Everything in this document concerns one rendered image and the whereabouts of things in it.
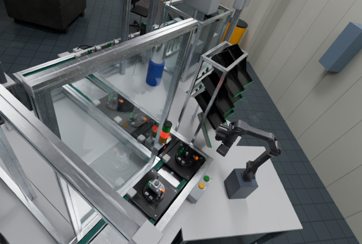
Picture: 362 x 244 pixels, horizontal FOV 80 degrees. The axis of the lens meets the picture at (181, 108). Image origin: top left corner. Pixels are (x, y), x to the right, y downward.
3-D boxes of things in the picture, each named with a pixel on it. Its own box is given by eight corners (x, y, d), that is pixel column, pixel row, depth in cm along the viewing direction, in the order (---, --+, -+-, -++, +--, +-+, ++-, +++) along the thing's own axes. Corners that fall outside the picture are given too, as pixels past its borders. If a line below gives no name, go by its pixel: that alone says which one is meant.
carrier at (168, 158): (204, 159, 165) (210, 150, 157) (187, 181, 149) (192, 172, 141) (180, 140, 172) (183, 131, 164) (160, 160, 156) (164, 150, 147)
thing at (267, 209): (300, 229, 158) (303, 228, 156) (182, 241, 133) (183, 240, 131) (262, 148, 205) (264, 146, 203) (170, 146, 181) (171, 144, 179)
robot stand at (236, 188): (245, 198, 161) (258, 186, 147) (228, 199, 157) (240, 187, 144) (239, 180, 171) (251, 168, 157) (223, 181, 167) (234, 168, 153)
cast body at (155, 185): (161, 188, 133) (163, 183, 128) (157, 194, 130) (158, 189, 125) (151, 180, 136) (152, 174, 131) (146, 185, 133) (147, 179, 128)
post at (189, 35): (154, 162, 152) (195, 28, 84) (151, 165, 150) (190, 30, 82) (151, 160, 153) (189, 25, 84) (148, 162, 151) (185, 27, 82)
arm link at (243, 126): (276, 145, 129) (285, 133, 122) (277, 155, 123) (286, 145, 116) (229, 129, 131) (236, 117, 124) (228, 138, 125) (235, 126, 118)
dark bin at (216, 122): (224, 123, 164) (231, 119, 159) (214, 130, 156) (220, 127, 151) (205, 91, 166) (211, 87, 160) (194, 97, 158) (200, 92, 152)
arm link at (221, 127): (243, 121, 124) (223, 113, 125) (242, 131, 118) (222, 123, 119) (235, 133, 132) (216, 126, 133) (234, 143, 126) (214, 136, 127)
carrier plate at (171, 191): (179, 192, 143) (179, 190, 141) (155, 222, 126) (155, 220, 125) (151, 168, 149) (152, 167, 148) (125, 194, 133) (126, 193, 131)
